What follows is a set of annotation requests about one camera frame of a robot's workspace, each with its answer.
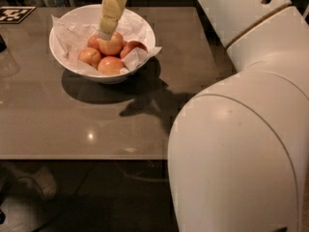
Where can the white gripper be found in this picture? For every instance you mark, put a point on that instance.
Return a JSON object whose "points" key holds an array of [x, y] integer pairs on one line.
{"points": [[111, 11]]}

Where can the red yellow apple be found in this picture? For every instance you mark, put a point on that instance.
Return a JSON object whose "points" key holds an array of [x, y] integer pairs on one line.
{"points": [[113, 46]]}

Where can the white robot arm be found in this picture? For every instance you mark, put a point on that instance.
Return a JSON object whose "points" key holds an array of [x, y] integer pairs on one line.
{"points": [[238, 151]]}

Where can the back red apple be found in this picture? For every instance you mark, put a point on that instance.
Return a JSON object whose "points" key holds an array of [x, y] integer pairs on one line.
{"points": [[93, 42]]}

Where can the right red apple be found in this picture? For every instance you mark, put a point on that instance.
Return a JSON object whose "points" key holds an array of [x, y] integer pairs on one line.
{"points": [[129, 46]]}

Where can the left red apple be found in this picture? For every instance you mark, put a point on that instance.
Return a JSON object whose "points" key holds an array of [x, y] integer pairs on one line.
{"points": [[90, 56]]}

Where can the front red apple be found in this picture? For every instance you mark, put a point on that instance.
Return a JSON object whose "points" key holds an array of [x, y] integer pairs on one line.
{"points": [[110, 65]]}

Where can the white crumpled paper liner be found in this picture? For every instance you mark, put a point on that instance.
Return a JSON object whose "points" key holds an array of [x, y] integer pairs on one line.
{"points": [[72, 33]]}

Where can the black white marker tag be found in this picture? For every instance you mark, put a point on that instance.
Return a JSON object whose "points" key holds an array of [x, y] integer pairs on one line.
{"points": [[14, 15]]}

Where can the dark object at left edge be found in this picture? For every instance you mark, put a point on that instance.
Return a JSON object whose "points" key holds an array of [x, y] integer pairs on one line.
{"points": [[3, 45]]}

